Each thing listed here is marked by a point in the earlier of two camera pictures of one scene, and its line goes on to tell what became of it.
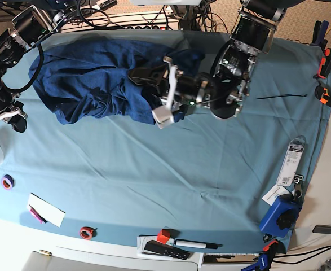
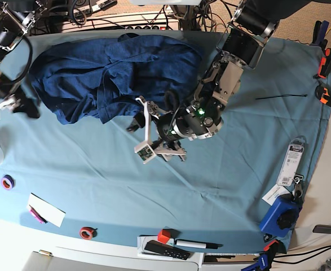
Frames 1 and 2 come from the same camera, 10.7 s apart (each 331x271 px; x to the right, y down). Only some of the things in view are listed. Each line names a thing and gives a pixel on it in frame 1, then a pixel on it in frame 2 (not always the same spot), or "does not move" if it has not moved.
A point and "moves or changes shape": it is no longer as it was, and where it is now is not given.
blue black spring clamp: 320,30 does not move
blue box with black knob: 282,216 does not move
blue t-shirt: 90,78 moves or changes shape
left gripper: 3,100 to 5,87
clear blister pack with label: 291,161 does not move
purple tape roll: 8,182 does not move
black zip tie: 304,95 does not move
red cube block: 163,236 does not move
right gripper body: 187,86 to 193,121
